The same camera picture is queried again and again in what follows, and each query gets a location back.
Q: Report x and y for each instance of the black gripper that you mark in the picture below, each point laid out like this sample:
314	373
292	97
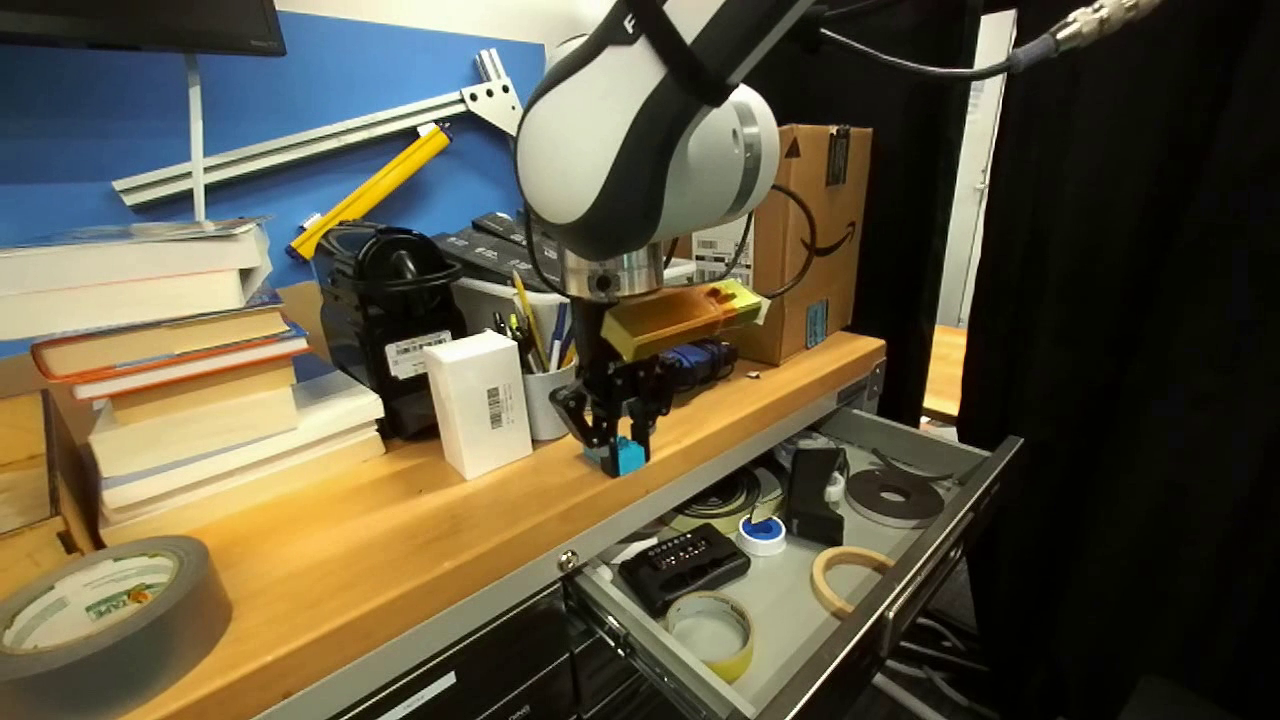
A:
634	376

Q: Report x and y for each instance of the small blue block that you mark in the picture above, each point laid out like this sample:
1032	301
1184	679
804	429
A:
628	457

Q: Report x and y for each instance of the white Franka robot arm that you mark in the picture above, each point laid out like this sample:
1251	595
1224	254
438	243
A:
641	132

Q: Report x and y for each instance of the black drawer cabinet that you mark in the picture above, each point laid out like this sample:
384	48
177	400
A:
506	666

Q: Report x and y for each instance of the grey metal drawer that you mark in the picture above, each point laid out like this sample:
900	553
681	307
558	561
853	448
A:
923	436

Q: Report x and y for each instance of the white pen cup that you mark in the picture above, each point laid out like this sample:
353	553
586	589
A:
544	404

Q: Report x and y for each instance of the yellow pencil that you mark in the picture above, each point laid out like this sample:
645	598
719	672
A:
525	320

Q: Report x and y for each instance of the white box with barcode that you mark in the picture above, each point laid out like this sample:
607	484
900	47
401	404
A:
472	400

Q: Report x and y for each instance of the black rectangular case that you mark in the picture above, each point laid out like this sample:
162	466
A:
681	564

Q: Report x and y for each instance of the blue and white tape roll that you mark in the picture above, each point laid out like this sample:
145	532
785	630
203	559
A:
763	537

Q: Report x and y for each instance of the black device in bin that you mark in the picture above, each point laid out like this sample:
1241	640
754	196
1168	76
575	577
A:
472	251
513	225

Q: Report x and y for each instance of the black coffee machine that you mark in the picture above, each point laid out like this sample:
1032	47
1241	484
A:
380	301

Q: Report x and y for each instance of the cardboard shipping box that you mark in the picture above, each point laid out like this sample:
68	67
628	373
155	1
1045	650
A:
833	225

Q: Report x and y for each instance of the black flat tape roll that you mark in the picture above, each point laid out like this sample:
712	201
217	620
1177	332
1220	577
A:
923	504

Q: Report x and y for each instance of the yellow level bar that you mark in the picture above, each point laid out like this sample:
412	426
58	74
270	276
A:
374	189

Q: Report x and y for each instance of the large white book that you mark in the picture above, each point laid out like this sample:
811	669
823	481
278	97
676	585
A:
267	447

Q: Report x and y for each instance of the thin red white book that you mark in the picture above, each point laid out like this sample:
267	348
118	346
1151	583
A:
203	369

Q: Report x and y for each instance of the tan hardcover book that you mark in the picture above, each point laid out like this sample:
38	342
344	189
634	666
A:
192	421

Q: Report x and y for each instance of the brown cover book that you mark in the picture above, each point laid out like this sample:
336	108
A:
162	342

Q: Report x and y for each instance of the thick white book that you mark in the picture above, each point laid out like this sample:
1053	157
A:
133	307
133	254

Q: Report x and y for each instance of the white monitor stand pole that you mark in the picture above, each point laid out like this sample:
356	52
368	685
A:
198	146

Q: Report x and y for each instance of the black curtain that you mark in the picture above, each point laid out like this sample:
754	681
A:
1135	332

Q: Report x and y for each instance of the black monitor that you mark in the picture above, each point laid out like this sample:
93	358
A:
133	23

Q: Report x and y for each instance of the aluminium rail with bracket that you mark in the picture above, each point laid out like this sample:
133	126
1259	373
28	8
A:
333	132

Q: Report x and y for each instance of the grey duct tape roll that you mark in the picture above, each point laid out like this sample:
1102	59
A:
184	626

